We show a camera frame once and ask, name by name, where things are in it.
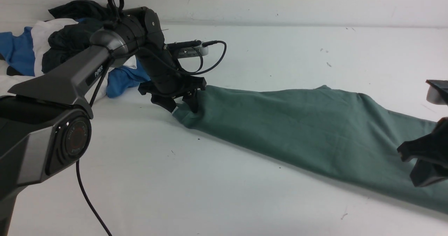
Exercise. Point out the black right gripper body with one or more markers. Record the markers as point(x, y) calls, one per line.
point(432, 147)

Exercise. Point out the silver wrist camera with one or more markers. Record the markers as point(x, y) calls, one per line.
point(187, 49)
point(438, 92)

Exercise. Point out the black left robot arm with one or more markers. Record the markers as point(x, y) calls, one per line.
point(46, 121)

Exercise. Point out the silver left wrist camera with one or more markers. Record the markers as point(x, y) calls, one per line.
point(187, 49)

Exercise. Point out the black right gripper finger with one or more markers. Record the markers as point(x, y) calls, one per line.
point(426, 173)

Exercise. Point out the green long-sleeve top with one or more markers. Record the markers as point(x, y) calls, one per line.
point(342, 135)

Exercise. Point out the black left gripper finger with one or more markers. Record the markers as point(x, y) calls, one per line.
point(191, 99)
point(168, 103)

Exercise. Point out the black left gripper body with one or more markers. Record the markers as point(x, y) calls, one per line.
point(167, 77)

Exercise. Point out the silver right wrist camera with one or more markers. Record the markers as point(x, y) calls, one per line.
point(438, 92)

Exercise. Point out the white garment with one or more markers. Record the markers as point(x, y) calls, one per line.
point(24, 53)

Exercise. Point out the blue garment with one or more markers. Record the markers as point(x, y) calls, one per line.
point(46, 45)

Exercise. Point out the dark grey garment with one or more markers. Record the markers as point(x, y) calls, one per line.
point(73, 39)

